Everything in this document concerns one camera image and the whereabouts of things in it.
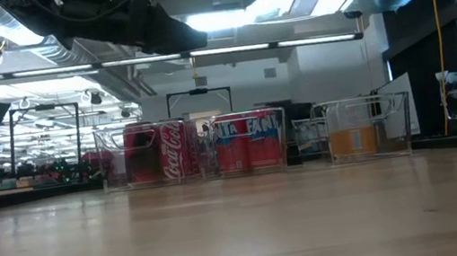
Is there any clear plastic bin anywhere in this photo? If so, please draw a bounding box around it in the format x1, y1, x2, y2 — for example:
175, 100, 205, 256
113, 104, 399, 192
310, 89, 418, 169
191, 104, 294, 183
92, 114, 205, 197

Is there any white board panel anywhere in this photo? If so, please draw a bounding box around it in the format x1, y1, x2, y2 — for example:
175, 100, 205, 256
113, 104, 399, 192
373, 71, 422, 141

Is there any black metal stand frame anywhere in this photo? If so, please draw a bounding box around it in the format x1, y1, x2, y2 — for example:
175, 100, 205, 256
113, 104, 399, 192
3, 99, 89, 179

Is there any long LED light bar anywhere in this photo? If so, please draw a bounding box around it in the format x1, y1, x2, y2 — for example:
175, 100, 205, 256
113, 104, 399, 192
0, 16, 365, 94

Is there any red Fanta can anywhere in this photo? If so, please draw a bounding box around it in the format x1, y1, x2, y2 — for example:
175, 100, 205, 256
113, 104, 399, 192
210, 114, 255, 177
243, 109, 286, 172

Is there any white and orange soda can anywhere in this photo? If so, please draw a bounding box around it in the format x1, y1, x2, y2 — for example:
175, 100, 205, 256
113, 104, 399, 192
340, 96, 382, 159
323, 102, 351, 161

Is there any black rectangular frame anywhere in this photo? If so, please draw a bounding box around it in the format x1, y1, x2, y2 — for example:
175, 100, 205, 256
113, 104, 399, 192
164, 84, 235, 122

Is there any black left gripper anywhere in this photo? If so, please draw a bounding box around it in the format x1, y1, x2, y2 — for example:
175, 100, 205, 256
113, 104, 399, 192
54, 0, 211, 72

